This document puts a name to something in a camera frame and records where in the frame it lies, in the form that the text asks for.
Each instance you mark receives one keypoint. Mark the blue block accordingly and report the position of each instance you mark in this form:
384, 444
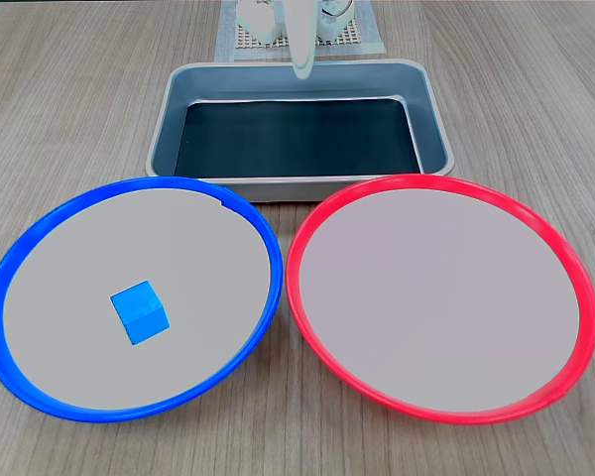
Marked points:
141, 312

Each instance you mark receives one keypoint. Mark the silver metal tray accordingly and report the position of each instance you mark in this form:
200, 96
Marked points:
297, 82

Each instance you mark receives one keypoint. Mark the black tray liner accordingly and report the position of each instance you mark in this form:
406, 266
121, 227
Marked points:
297, 139

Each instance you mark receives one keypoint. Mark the white dish with blue rim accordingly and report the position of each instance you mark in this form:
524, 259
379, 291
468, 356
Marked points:
139, 248

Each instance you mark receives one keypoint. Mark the white dish with red rim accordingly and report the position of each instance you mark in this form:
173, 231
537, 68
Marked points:
436, 297

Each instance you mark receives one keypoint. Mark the white mesh mat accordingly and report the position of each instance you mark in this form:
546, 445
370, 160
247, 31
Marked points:
349, 37

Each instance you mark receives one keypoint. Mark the translucent sheet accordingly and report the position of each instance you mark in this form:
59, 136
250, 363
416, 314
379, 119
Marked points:
225, 44

